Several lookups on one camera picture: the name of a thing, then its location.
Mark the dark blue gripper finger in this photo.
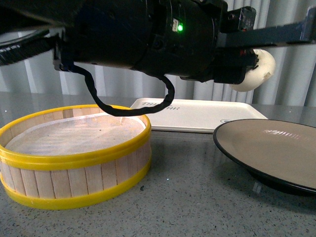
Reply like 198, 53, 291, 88
217, 6, 316, 48

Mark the white steamed bun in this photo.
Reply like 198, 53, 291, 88
230, 49, 276, 92

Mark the white rectangular tray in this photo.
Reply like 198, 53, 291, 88
129, 97, 269, 134

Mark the black wrapped cable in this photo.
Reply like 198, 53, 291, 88
73, 62, 176, 117

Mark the white steamer liner cloth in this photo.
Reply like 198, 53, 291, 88
6, 113, 146, 156

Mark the brown plate with black rim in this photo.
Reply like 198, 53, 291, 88
213, 119, 316, 196

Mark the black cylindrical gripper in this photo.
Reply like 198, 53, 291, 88
138, 0, 256, 84

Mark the yellow-rimmed wooden steamer basket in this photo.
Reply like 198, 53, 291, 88
0, 105, 152, 210

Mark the grey pleated curtain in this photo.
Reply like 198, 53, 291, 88
0, 0, 316, 107

